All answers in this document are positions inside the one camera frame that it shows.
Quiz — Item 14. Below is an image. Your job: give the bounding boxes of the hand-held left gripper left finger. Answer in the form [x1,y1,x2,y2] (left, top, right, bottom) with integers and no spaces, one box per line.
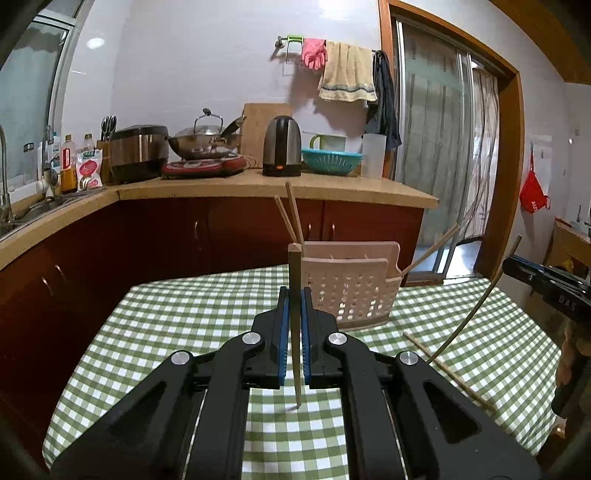
[48,286,291,480]

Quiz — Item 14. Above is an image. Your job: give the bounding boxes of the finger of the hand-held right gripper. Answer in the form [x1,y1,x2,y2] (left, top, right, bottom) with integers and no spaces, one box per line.
[502,256,546,296]
[517,257,591,291]

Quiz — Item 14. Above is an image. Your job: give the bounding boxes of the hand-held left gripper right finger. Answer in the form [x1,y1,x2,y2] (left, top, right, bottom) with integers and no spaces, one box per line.
[300,287,542,480]

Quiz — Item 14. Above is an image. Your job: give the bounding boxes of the long wooden chopstick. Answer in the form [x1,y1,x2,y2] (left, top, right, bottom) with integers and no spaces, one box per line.
[274,195,298,244]
[284,181,305,246]
[428,234,523,365]
[401,222,461,277]
[403,331,496,412]
[287,244,303,411]

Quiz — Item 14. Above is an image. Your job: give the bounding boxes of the beige perforated plastic chopstick holder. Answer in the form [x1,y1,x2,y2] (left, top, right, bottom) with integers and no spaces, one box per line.
[295,241,409,330]

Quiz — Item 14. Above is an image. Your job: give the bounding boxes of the person's right hand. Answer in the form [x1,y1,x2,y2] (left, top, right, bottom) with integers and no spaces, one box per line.
[556,320,591,388]

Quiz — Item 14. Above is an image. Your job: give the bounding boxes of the wooden furniture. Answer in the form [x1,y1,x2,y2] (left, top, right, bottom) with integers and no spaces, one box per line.
[545,217,591,278]

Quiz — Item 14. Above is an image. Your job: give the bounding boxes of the red hanging bag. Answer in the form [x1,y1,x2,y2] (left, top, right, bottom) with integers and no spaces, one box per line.
[519,152,551,214]

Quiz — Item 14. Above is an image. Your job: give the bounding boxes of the green checked tablecloth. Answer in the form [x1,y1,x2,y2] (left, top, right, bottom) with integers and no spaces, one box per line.
[42,264,564,480]

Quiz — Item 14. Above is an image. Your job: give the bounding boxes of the striped sheer curtain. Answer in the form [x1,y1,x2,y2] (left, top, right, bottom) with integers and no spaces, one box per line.
[471,69,499,241]

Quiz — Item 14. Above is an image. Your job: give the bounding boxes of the beige kitchen counter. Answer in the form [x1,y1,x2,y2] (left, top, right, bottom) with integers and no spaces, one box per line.
[0,168,439,271]

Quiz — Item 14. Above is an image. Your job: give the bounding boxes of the sliding glass door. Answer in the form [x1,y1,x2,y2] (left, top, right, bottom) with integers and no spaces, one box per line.
[394,21,502,280]

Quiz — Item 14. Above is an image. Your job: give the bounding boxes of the teal plastic colander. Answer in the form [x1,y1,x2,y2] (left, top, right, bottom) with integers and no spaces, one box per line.
[301,148,364,175]

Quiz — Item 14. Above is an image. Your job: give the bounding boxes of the white translucent container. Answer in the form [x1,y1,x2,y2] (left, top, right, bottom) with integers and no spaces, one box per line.
[361,133,387,178]

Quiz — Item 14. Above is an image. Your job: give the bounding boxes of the red induction cooker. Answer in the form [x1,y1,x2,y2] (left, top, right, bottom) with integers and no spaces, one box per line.
[161,156,245,178]

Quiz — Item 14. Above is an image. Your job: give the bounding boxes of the steel electric kettle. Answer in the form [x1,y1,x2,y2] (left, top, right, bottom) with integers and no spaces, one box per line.
[262,115,303,177]

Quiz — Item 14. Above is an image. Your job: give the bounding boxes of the green rimmed mug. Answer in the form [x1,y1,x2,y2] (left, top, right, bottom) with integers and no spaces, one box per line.
[308,133,347,152]

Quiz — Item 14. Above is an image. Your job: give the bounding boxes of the steel wok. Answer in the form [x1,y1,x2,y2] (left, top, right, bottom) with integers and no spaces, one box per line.
[167,131,243,160]

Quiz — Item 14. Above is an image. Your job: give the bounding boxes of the wooden cutting board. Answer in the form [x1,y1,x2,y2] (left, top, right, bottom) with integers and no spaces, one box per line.
[241,102,295,158]

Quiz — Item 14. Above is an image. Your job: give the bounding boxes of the dark hanging cloth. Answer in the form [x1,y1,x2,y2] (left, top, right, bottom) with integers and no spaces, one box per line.
[365,50,402,151]

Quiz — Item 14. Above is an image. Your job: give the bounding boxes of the steel wok lid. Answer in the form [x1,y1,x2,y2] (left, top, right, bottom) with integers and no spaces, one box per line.
[193,108,225,137]

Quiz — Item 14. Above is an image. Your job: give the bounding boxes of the dark rice cooker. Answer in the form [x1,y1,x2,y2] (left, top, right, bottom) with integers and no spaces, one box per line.
[109,124,169,182]

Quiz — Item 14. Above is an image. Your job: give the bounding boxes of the wooden knife block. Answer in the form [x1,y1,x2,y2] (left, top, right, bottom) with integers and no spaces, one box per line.
[96,140,114,183]

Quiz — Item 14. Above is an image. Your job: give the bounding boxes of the pink and white packet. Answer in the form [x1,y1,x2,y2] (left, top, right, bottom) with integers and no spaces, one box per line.
[76,148,105,191]

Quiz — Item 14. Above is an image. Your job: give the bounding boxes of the beige striped towel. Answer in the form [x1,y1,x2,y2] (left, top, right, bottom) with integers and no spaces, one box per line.
[318,41,378,103]

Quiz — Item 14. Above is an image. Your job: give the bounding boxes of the oil bottle with red label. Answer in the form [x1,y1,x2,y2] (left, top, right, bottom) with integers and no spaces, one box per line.
[60,135,78,193]

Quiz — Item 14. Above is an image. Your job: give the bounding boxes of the pink rubber gloves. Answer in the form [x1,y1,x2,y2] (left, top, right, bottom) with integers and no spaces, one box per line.
[301,38,328,71]

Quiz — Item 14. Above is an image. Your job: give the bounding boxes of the steel sink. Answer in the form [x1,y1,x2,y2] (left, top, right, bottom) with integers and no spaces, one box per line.
[0,194,93,236]

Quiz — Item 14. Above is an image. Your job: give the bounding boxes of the white plastic bottle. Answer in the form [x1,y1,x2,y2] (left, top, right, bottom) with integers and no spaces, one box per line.
[46,134,63,171]

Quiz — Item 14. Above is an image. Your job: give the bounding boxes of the small steel faucet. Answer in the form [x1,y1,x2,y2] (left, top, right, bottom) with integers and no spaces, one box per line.
[42,126,58,185]

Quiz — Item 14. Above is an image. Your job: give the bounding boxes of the tall steel faucet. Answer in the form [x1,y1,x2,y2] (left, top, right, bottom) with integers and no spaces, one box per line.
[0,124,12,222]

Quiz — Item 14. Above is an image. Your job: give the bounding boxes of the kitchen window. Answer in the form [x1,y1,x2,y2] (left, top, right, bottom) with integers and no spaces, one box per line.
[0,0,86,204]

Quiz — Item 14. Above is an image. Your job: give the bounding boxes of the wooden door frame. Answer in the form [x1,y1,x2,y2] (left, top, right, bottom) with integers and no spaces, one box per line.
[378,0,527,278]

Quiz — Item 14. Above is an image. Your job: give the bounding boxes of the metal towel rail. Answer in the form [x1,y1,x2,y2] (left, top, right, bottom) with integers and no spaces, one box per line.
[276,34,377,54]

